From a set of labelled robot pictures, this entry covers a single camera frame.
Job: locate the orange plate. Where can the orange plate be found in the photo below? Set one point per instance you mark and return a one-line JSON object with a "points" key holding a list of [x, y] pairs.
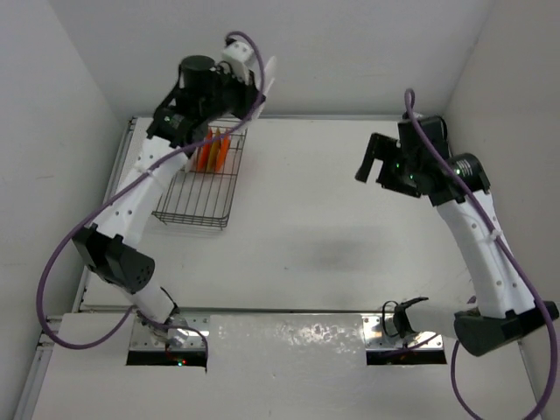
{"points": [[222, 154], [204, 152]]}

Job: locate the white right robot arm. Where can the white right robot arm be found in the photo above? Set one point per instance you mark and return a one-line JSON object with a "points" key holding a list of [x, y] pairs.
{"points": [[505, 310]]}

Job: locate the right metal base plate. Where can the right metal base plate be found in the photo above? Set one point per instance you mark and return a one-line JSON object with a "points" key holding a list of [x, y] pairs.
{"points": [[379, 336]]}

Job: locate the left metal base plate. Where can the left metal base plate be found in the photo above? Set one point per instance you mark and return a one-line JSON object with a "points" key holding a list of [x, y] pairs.
{"points": [[145, 337]]}

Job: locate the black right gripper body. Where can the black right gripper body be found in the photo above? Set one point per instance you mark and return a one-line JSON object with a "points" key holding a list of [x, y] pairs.
{"points": [[408, 163]]}

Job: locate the yellow plate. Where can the yellow plate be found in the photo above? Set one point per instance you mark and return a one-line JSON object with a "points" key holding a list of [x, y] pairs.
{"points": [[212, 151]]}

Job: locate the white foam cover board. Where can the white foam cover board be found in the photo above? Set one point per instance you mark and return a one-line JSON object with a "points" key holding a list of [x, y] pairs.
{"points": [[280, 367]]}

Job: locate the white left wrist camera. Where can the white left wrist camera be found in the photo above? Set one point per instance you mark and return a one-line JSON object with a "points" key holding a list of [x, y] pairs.
{"points": [[238, 58]]}

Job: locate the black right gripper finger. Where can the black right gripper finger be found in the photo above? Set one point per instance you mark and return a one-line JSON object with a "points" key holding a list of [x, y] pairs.
{"points": [[383, 148], [365, 169]]}

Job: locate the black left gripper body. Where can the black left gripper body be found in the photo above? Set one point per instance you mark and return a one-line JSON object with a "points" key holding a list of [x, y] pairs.
{"points": [[231, 96]]}

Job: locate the metal base plate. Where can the metal base plate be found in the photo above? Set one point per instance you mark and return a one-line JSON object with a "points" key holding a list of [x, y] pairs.
{"points": [[145, 337], [379, 336]]}

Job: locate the wire dish rack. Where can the wire dish rack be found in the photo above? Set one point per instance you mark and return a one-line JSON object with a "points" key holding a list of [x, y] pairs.
{"points": [[204, 198]]}

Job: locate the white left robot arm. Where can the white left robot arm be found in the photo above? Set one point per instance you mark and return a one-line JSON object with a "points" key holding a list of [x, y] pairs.
{"points": [[108, 243]]}

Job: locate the white plate teal rim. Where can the white plate teal rim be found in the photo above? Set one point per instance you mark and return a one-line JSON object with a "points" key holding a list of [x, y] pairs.
{"points": [[269, 76]]}

